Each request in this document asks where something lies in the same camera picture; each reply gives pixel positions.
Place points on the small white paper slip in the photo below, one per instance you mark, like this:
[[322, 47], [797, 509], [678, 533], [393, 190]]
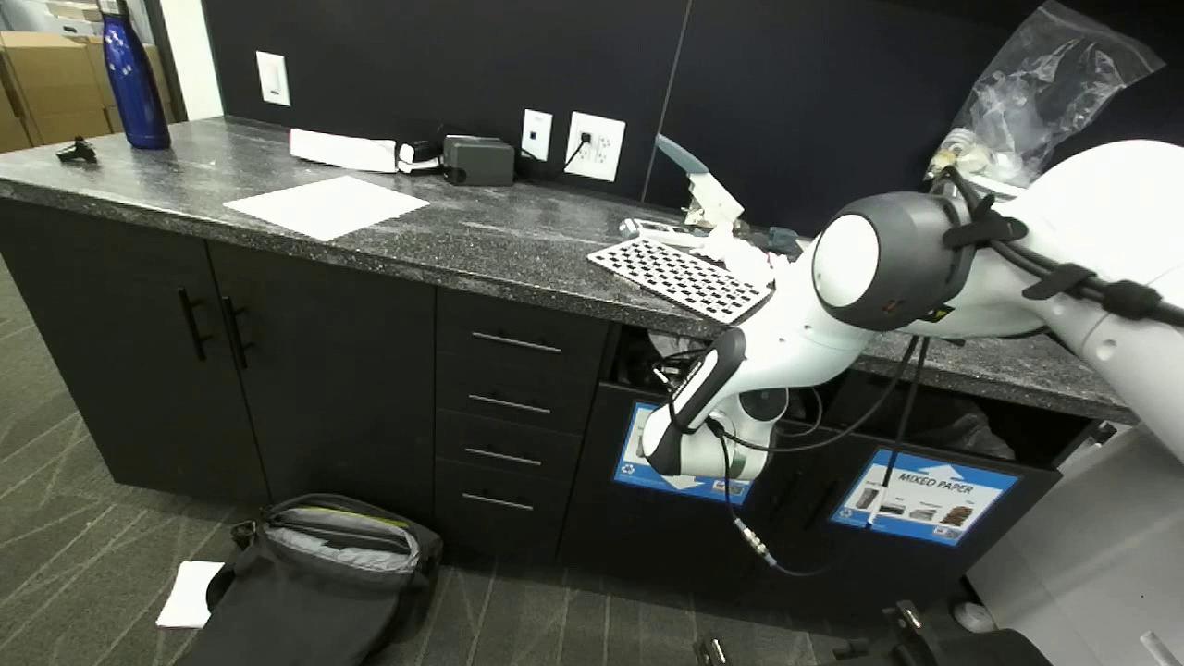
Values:
[[189, 597]]

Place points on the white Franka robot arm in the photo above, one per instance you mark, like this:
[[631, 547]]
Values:
[[1110, 209]]

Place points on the black counter cabinet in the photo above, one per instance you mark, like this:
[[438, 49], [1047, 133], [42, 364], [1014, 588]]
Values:
[[333, 394]]

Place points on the black power adapter box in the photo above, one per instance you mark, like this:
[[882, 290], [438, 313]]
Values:
[[477, 161]]

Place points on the tan cardboard box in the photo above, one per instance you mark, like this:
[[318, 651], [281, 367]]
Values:
[[50, 85]]

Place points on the flat white paper sheet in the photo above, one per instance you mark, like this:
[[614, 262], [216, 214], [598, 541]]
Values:
[[328, 209]]

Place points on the small white printed wrapper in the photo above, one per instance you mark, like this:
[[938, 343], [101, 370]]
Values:
[[644, 228]]

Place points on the white double wall outlet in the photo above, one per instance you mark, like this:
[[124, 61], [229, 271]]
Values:
[[598, 149]]

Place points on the mixed paper sign up arrow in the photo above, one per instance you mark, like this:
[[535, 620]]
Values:
[[926, 498]]

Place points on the long white flat device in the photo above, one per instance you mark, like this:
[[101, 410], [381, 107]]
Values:
[[346, 149]]

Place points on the clear plastic bag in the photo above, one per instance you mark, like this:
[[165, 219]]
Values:
[[1047, 75]]

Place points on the mixed paper sign down arrow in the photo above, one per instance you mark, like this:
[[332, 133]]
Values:
[[625, 467]]

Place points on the checkerboard calibration board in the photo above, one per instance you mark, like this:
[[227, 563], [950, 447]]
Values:
[[654, 271]]

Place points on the black cart leg white label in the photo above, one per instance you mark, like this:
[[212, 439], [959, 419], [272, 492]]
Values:
[[911, 623]]

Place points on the small white wall plate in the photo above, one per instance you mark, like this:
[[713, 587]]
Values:
[[538, 133], [272, 80]]

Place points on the dark grey backpack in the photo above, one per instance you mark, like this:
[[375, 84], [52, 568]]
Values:
[[308, 578]]

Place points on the black bin liner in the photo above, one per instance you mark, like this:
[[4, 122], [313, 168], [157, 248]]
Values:
[[974, 430], [640, 356]]

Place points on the small black object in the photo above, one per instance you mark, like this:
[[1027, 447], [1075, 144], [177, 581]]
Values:
[[74, 154]]

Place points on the blue water bottle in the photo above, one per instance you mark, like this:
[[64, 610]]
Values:
[[136, 85]]

